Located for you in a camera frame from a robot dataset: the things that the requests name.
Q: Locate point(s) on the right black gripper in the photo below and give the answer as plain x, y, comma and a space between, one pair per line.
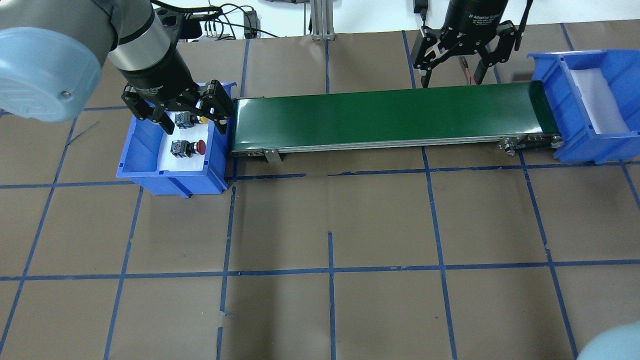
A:
475, 15

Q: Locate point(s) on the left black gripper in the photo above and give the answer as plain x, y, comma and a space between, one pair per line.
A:
159, 75

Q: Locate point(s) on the yellow push button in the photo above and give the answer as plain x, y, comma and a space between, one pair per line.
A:
186, 120

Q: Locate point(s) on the red push button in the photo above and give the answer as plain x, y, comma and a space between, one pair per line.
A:
186, 149

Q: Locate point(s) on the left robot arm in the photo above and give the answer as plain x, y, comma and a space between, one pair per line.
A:
53, 53

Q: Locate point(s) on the white foam pad left bin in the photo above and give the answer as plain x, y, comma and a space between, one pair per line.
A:
167, 162

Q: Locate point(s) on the white foam pad bin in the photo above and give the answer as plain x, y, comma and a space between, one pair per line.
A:
599, 101
167, 162

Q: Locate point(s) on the left blue plastic bin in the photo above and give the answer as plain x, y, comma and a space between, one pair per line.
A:
146, 159

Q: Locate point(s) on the blue plastic bin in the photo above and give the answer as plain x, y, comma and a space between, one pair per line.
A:
621, 68
146, 159

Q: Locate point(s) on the green conveyor belt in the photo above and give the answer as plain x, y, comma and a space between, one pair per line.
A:
516, 116

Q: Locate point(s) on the right blue plastic bin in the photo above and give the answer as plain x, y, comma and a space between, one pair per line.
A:
621, 68

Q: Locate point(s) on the white foam pad right bin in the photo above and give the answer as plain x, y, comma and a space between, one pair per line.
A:
599, 101

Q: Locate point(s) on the aluminium frame post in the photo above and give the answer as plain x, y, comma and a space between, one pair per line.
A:
322, 20

